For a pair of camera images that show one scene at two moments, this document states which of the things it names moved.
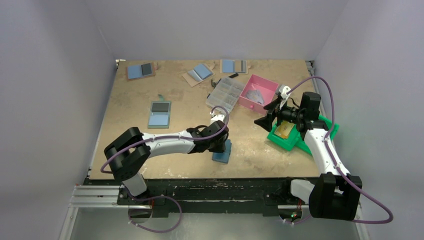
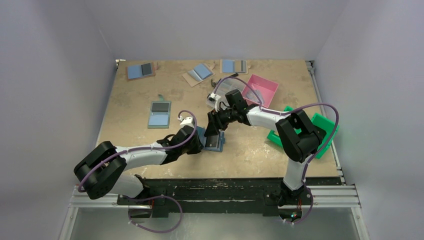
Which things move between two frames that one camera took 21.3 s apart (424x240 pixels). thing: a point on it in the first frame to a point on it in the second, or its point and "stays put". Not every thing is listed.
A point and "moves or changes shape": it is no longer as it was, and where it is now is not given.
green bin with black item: (301, 143) stays put
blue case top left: (134, 72) stays put
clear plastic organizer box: (225, 93) stays put
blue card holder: (223, 157) moves or changes shape
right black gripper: (273, 112) to (216, 120)
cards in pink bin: (255, 95) stays put
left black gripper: (221, 147) to (197, 147)
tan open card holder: (201, 71) stays put
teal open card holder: (159, 114) stays put
